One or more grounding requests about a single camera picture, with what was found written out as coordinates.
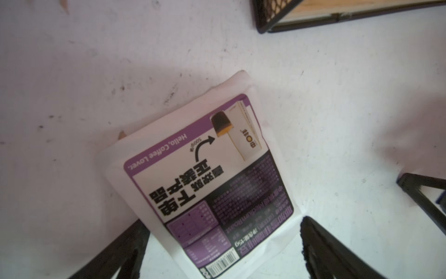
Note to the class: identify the purple coffee bag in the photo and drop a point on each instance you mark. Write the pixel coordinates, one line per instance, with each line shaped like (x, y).
(208, 182)

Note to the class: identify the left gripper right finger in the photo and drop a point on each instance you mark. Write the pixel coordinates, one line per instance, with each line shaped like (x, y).
(327, 258)

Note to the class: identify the wooden two-tier wire shelf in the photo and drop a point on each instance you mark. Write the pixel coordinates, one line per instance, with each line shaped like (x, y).
(274, 16)

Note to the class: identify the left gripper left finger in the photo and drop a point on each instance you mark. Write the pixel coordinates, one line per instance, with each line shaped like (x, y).
(122, 258)

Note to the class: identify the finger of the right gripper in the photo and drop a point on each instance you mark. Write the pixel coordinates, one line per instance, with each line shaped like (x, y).
(411, 185)

